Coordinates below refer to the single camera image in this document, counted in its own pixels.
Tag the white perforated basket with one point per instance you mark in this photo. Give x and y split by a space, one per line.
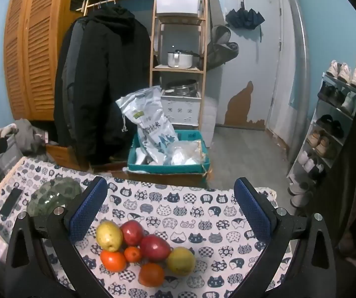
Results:
181 111

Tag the reddish orange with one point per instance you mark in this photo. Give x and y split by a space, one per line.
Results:
113 260

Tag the wooden louvred wardrobe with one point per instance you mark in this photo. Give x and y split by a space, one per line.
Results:
32 52

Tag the dark red oblong apple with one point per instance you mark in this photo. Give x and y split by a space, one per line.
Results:
154 247

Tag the wooden drawer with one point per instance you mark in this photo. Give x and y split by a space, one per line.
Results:
63 158

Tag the grey padded jacket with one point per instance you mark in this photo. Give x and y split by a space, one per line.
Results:
72 68

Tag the shoe rack with shoes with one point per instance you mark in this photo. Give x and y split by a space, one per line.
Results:
330 127

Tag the round red apple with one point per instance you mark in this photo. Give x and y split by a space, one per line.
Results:
132 232

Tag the grey metal pipe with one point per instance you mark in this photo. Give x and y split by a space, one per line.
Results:
299 68

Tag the cat print tablecloth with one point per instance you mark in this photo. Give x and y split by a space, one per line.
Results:
181 211

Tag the dark blue umbrella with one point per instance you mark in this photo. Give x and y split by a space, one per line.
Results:
244 18

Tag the olive grey hanging bag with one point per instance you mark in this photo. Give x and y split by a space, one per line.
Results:
224 49

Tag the brown cardboard box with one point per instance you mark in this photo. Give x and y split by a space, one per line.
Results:
165 180

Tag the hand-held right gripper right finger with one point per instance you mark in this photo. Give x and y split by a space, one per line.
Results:
254 214

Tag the grey laundry bag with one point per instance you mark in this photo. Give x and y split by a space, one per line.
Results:
10 161

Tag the teal cardboard box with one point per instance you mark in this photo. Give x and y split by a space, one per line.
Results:
165 169

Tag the yellow-green pear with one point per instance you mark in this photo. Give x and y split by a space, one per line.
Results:
181 260

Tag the yellow spotted pear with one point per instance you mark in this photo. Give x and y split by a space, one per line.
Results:
109 236

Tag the black smartphone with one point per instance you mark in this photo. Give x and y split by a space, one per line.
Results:
10 201

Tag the white rice bag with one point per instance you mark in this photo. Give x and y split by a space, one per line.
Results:
150 121

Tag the clear plastic bag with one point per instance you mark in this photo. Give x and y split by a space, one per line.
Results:
184 153

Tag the steel steamer pot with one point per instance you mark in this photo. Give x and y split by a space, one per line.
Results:
181 87

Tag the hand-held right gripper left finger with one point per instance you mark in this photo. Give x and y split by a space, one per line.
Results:
84 214

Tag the large white storage bin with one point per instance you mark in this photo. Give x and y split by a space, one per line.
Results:
178 4

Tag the black hooded jacket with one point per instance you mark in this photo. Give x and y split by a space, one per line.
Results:
115 83

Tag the steel cooking pot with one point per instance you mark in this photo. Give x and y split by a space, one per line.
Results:
179 59

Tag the grey garment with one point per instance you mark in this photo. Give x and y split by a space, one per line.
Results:
28 136

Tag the light blue door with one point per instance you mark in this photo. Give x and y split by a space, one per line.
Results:
252 68

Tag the wooden shelf rack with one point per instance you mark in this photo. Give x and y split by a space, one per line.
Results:
153 37

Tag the green glass plate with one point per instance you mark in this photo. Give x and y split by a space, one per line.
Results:
50 192

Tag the small orange tangerine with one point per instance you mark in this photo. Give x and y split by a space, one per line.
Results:
132 254

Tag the white stacked boxes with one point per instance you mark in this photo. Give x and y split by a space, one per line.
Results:
209 121

